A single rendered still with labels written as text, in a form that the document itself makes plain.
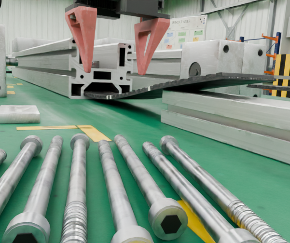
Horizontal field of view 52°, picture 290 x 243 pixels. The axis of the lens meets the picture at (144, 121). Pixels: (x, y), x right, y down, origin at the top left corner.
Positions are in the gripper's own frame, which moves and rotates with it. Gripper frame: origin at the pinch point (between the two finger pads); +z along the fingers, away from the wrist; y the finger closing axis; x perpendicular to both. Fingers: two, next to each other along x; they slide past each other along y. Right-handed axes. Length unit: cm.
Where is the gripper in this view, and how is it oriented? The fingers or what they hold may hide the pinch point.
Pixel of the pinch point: (116, 67)
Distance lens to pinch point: 40.6
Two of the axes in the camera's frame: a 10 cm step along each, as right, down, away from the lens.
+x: 4.9, 1.7, -8.6
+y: -8.7, 0.3, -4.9
